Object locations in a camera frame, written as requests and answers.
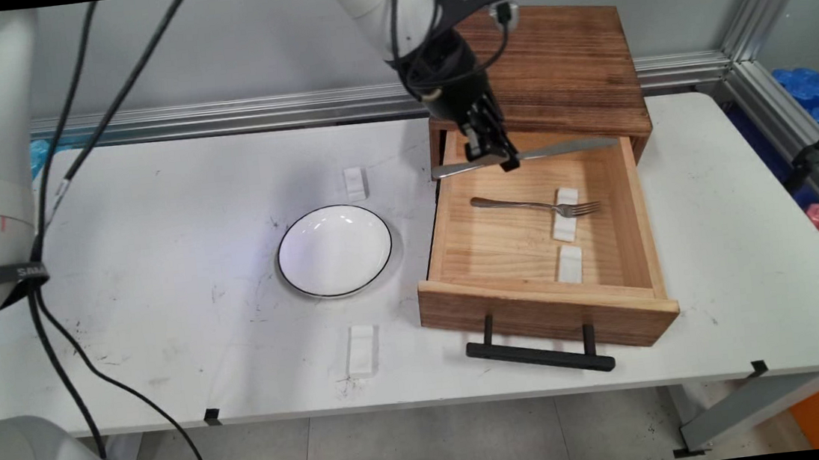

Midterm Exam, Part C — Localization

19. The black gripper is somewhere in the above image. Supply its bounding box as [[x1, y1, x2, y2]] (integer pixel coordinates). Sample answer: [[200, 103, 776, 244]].
[[402, 25, 522, 181]]

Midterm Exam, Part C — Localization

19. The metal table knife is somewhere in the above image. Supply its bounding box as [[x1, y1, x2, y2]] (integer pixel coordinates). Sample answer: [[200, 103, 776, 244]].
[[429, 135, 622, 181]]

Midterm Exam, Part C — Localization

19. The metal fork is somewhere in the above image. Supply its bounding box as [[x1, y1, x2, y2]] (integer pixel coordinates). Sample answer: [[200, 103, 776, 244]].
[[470, 185, 603, 227]]

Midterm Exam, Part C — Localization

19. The light wooden drawer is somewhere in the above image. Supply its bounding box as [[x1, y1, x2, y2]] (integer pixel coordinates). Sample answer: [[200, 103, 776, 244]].
[[402, 110, 684, 369]]

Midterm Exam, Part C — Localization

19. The dark wooden cabinet housing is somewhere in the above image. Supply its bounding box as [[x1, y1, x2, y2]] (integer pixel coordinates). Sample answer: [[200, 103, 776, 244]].
[[416, 0, 657, 183]]

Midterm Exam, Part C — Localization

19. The white cutlery rest block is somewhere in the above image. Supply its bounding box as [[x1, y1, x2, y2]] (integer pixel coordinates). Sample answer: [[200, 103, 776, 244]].
[[547, 186, 584, 245], [556, 244, 586, 285], [344, 324, 380, 378], [343, 166, 369, 203]]

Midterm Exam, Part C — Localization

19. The white plate black rim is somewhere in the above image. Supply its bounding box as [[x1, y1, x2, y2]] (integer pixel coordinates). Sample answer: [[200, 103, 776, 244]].
[[273, 200, 398, 303]]

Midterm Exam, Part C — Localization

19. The blue plastic bag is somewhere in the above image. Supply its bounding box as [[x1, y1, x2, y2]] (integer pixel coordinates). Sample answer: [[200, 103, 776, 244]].
[[772, 65, 819, 176], [29, 137, 74, 180]]

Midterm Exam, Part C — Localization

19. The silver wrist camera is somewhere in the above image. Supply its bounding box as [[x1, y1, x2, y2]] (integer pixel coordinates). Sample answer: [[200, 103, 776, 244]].
[[489, 0, 517, 28]]

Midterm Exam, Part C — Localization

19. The black drawer handle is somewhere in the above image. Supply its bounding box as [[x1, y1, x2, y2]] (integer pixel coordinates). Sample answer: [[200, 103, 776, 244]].
[[463, 302, 618, 386]]

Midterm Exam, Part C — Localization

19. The aluminium frame side rail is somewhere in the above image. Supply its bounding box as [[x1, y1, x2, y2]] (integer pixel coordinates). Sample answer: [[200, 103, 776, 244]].
[[713, 54, 819, 267]]

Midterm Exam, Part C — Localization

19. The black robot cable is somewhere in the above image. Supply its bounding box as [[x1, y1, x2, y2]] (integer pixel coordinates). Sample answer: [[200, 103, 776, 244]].
[[0, 0, 552, 460], [1, 0, 216, 460]]

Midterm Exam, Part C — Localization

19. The black velcro cable strap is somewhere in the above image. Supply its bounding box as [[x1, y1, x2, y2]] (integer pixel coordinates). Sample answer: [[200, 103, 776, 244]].
[[0, 261, 51, 289]]

